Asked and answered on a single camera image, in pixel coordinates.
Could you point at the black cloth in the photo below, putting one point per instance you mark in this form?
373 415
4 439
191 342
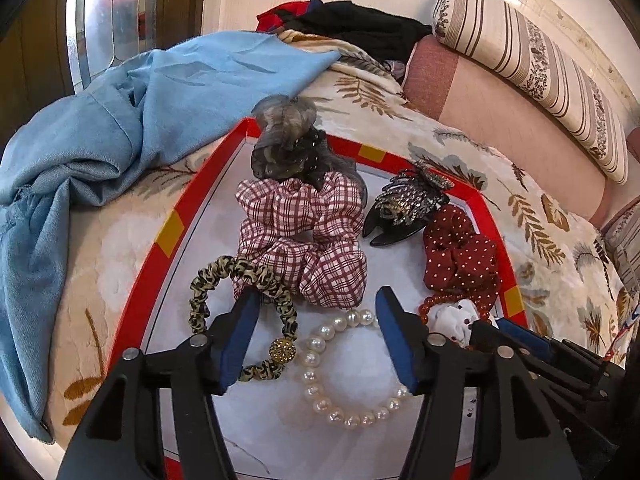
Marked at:
360 25

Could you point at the light blue cloth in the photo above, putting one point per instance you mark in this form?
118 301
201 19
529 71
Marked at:
125 110

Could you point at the patterned glass door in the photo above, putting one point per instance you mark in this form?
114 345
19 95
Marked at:
115 5

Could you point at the white scrunchie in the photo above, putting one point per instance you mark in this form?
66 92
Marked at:
452 322

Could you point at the grey organza scrunchie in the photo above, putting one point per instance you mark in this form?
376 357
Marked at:
285 155

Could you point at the wooden door frame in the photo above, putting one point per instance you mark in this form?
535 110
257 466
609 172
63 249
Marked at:
30 35

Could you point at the long striped floral pillow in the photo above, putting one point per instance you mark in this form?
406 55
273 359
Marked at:
525 50

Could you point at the red cloth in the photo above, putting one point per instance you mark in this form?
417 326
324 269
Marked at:
277 15

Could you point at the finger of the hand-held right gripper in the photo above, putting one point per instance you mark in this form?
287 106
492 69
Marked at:
525 339
485 332

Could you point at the pink brown pillow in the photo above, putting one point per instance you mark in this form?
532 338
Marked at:
634 142

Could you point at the black rhinestone hair claw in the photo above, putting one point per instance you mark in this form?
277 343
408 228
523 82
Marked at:
400 205

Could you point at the red-framed white tray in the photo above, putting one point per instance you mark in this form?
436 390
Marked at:
220 240

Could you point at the grey lilac fabric piece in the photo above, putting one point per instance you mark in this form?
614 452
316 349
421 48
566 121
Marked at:
395 69

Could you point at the leaf-print blanket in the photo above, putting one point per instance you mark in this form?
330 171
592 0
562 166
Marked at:
500 185

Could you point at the pink bolster pillow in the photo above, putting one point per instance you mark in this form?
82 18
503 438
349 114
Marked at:
500 125

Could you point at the red dotted scrunchie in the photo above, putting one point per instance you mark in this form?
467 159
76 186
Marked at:
450 240

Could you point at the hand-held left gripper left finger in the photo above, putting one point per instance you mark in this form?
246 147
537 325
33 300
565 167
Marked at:
240 340

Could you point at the pink plaid scrunchie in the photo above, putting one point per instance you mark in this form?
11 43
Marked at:
280 210

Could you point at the small striped pillow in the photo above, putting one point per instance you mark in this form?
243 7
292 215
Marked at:
622 245

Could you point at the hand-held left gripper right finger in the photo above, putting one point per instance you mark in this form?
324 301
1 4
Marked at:
400 345

